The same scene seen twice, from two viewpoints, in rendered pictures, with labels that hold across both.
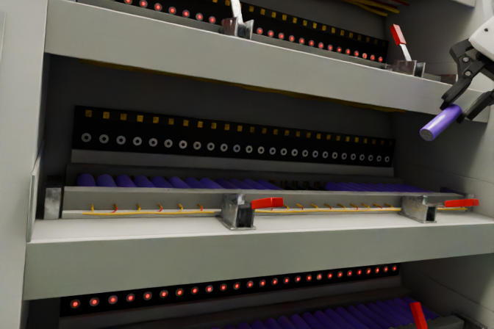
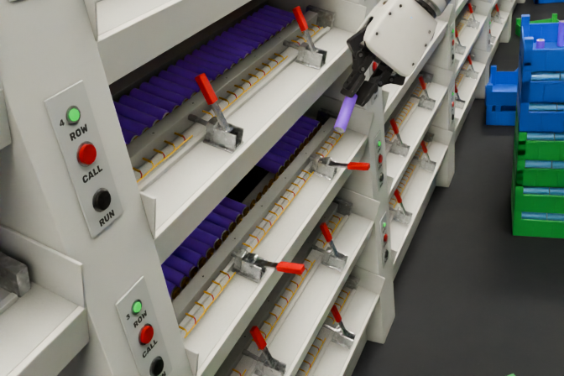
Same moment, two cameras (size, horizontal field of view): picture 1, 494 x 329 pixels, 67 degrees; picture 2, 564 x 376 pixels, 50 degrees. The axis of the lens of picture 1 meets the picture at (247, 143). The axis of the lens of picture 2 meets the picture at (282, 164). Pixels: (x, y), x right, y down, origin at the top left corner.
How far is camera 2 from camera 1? 0.60 m
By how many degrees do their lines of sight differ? 50
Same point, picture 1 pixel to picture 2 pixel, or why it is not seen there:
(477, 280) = not seen: hidden behind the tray
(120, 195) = (187, 306)
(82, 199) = not seen: hidden behind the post
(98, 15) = (176, 222)
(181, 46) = (213, 193)
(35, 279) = not seen: outside the picture
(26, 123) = (174, 327)
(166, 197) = (206, 284)
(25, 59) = (160, 293)
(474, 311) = (342, 193)
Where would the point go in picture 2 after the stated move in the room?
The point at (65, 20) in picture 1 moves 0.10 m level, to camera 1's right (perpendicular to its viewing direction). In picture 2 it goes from (162, 244) to (245, 201)
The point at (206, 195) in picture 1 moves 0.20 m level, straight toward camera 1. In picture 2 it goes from (223, 262) to (338, 332)
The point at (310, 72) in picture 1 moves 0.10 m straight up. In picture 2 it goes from (273, 133) to (261, 60)
